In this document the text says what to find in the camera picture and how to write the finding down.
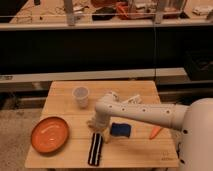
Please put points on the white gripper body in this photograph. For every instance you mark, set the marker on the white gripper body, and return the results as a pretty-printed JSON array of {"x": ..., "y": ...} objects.
[{"x": 101, "y": 122}]

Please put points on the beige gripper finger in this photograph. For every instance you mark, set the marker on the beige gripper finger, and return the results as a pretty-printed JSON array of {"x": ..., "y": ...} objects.
[
  {"x": 90, "y": 125},
  {"x": 106, "y": 136}
]

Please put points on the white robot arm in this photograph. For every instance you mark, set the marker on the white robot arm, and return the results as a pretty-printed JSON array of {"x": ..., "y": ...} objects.
[{"x": 195, "y": 122}]

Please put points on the black white striped eraser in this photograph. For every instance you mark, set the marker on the black white striped eraser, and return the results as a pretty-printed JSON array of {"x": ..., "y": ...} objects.
[{"x": 95, "y": 150}]

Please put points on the translucent white cup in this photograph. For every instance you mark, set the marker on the translucent white cup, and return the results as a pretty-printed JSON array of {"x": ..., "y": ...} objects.
[{"x": 80, "y": 95}]

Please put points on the blue cloth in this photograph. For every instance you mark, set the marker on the blue cloth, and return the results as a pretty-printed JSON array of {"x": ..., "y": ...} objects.
[{"x": 120, "y": 129}]

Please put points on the wooden table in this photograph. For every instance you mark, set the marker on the wooden table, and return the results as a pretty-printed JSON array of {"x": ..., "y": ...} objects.
[{"x": 136, "y": 151}]

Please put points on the white plastic bottle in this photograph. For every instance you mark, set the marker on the white plastic bottle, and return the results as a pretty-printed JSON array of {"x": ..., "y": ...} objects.
[{"x": 136, "y": 99}]

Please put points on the orange plate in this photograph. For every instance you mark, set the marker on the orange plate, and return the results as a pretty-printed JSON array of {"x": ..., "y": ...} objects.
[{"x": 49, "y": 135}]

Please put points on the orange carrot toy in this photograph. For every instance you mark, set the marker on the orange carrot toy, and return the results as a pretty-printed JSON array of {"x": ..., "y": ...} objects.
[{"x": 155, "y": 131}]

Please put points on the grey metal shelf rail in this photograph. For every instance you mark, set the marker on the grey metal shelf rail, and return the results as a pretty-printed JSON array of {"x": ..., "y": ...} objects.
[{"x": 41, "y": 81}]

